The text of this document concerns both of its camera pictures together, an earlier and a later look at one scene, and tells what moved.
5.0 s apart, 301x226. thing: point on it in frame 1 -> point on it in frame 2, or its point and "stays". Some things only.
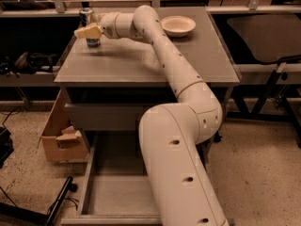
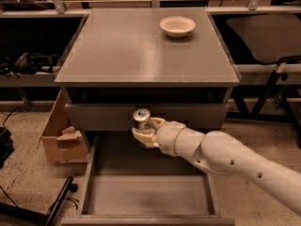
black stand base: [13, 216] stays
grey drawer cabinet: [106, 88] stays
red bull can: [86, 15] -> [141, 115]
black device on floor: [6, 144] stays
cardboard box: [62, 142] stays
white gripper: [107, 25] -> [166, 137]
